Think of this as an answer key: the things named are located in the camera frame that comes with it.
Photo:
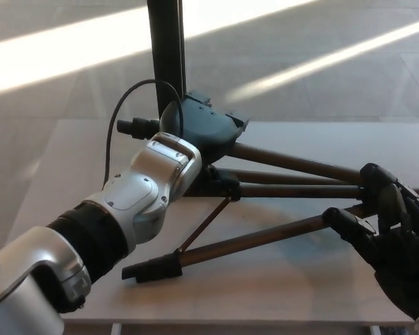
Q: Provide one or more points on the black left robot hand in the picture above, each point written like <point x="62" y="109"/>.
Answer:
<point x="206" y="125"/>

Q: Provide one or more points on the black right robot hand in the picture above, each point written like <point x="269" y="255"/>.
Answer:
<point x="391" y="223"/>

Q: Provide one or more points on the brown and black camera tripod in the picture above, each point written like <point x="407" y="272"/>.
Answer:
<point x="265" y="234"/>

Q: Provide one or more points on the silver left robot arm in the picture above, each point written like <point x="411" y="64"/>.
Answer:
<point x="125" y="195"/>

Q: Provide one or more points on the black upright pole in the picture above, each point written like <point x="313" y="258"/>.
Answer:
<point x="167" y="42"/>

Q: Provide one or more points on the white desk frame bar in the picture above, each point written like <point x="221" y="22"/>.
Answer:
<point x="116" y="329"/>
<point x="375" y="330"/>

